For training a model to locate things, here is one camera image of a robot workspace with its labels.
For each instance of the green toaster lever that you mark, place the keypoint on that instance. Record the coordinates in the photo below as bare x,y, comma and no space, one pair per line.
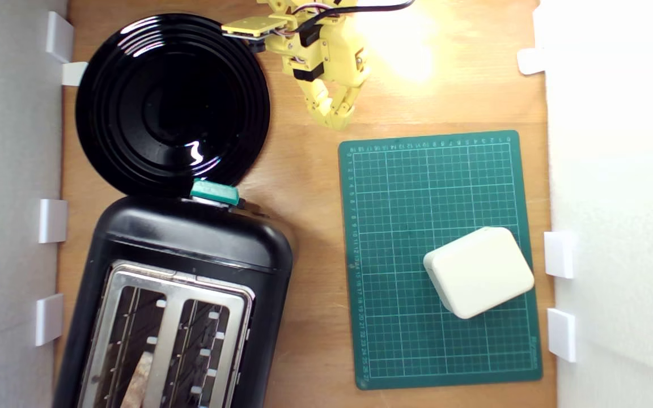
214,191

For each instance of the black two-slot toaster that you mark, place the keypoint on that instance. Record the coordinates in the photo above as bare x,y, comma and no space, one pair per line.
190,238

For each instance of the green cutting mat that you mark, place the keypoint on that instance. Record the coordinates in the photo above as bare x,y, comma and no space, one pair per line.
406,192

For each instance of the black plate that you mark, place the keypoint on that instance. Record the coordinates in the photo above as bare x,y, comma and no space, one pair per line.
168,107

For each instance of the white block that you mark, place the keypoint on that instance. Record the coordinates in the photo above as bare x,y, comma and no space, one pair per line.
479,272

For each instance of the brown bread slice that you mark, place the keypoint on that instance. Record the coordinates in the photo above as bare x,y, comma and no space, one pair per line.
139,379

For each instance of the yellow wrist camera mount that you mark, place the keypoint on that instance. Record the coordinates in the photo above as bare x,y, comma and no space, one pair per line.
253,25

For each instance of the white wall clip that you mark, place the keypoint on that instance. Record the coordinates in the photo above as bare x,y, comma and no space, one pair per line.
562,334
49,319
559,255
53,221
59,37
530,60
74,73

